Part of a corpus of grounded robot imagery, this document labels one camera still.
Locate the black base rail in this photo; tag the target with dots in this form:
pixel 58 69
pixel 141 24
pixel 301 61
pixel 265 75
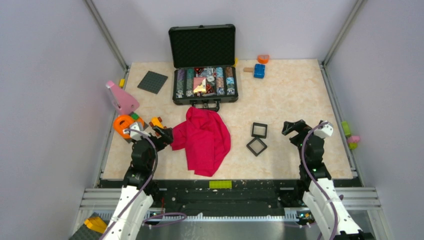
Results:
pixel 245 198

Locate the green small brick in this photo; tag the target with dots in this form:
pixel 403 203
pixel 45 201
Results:
pixel 134 116

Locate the yellow toy car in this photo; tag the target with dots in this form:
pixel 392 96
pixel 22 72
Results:
pixel 157 122

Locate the blue toy mallet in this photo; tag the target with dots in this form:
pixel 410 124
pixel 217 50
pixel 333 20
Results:
pixel 258 70

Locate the black square frame upper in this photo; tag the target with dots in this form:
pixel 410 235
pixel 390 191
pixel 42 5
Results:
pixel 259 130

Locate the pink plastic stand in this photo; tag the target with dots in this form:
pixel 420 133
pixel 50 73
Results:
pixel 123 102

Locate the magenta red garment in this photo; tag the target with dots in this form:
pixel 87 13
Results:
pixel 205 138

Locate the orange tape dispenser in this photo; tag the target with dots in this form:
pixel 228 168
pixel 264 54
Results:
pixel 263 59

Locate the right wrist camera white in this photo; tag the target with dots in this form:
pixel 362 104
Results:
pixel 325 129

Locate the black poker chip case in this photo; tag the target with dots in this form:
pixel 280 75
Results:
pixel 204 58

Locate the black square frame lower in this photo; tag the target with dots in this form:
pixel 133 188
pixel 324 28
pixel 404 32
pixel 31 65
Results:
pixel 256 146

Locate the green pink toy blocks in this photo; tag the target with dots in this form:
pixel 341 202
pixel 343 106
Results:
pixel 352 140

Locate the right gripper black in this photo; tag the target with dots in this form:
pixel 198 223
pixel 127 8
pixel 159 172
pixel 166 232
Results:
pixel 300 125

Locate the dark grey lego baseplate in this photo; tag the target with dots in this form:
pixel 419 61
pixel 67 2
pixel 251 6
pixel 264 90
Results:
pixel 152 82

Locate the orange plastic ring toy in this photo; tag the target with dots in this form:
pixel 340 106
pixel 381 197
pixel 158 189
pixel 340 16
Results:
pixel 124 121

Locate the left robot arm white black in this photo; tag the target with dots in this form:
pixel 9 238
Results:
pixel 134 202

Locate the black square frame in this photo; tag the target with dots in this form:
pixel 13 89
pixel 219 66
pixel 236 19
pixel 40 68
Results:
pixel 256 146
pixel 259 130

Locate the small yellow block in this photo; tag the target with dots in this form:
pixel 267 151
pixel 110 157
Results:
pixel 122 83

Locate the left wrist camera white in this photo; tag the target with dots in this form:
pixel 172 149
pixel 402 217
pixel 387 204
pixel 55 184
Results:
pixel 133 132

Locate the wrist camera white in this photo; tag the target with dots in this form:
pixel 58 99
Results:
pixel 133 132
pixel 325 129

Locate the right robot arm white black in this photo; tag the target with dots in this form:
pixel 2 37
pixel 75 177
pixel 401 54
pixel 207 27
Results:
pixel 316 188

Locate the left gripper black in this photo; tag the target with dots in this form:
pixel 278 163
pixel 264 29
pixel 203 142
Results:
pixel 166 137

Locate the lime green lego brick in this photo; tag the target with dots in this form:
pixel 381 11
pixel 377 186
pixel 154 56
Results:
pixel 220 184

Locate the yellow wedge block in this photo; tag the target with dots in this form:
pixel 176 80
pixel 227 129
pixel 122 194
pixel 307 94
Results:
pixel 96 224

